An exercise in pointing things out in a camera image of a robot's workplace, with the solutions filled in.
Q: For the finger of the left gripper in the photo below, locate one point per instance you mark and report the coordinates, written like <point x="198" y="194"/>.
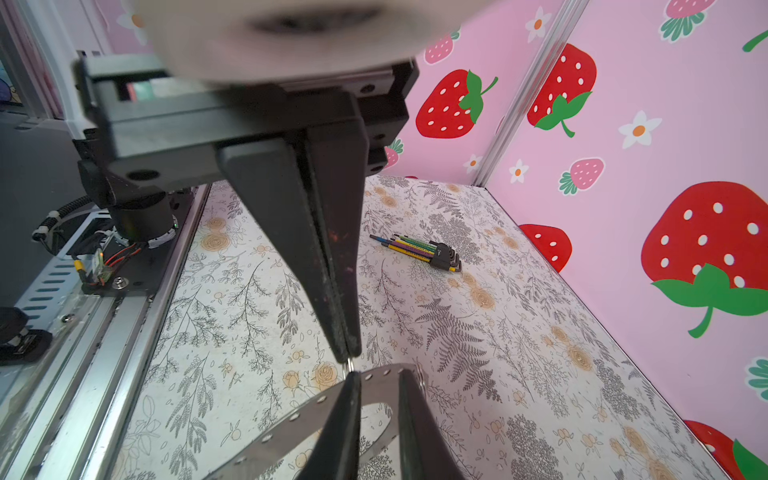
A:
<point x="336" y="453"/>
<point x="424" y="454"/>

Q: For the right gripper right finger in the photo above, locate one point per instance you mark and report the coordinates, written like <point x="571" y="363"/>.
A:
<point x="337" y="160"/>

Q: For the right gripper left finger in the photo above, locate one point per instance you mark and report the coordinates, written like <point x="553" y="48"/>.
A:
<point x="267" y="177"/>

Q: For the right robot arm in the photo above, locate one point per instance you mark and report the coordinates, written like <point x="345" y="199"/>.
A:
<point x="131" y="171"/>

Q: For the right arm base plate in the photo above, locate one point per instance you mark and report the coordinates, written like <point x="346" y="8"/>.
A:
<point x="107" y="261"/>

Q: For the aluminium front rail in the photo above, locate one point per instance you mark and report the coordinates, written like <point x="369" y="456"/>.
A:
<point x="66" y="415"/>

